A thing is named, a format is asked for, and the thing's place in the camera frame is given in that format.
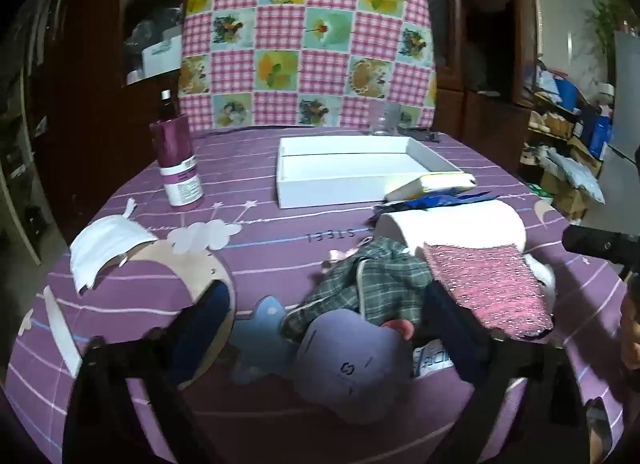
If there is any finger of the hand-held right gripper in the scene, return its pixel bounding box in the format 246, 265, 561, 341
561, 225, 640, 265

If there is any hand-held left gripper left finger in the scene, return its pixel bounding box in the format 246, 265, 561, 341
62, 281, 233, 464

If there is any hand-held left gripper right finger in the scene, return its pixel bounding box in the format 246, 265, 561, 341
422, 281, 601, 464

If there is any pink knitted cloth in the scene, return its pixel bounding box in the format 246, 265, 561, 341
422, 242, 556, 342

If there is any white plush toy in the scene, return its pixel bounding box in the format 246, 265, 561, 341
525, 254, 558, 315

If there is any green plaid cloth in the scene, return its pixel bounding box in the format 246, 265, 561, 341
280, 238, 433, 345

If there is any purple cap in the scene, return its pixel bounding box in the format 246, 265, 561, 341
295, 309, 416, 427

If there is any blue printed packet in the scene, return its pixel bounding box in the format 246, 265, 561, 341
370, 191, 496, 225

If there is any yellow-white small box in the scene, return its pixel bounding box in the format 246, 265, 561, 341
385, 173, 476, 199

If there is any white shallow box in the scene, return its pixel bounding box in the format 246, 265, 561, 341
276, 135, 466, 209

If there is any person's right hand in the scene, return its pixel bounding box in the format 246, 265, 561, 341
620, 280, 640, 375

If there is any white printed tag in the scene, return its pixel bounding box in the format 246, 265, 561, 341
414, 343, 453, 381

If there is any cluttered goods shelf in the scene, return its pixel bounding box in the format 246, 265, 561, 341
520, 58, 616, 219

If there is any white face mask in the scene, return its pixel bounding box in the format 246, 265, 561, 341
69, 199, 158, 295

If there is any purple striped tablecloth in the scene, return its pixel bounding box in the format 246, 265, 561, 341
5, 124, 636, 464

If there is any white flat strip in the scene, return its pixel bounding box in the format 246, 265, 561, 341
44, 286, 83, 380

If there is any purple spray bottle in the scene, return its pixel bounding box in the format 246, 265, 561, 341
150, 90, 205, 209

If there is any wooden glass-door cabinet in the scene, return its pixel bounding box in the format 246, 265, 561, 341
427, 0, 543, 165

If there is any black clip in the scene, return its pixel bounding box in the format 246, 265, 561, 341
397, 126, 441, 143

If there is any clear glass cup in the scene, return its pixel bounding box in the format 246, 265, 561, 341
369, 104, 401, 137

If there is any green potted plant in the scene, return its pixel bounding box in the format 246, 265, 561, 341
589, 0, 632, 57

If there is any white cardboard box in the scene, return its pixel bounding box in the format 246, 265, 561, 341
142, 36, 183, 79

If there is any wooden shelf cabinet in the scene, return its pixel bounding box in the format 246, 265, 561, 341
30, 0, 201, 225

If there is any pink checked quilt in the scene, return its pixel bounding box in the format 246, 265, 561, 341
177, 0, 438, 131

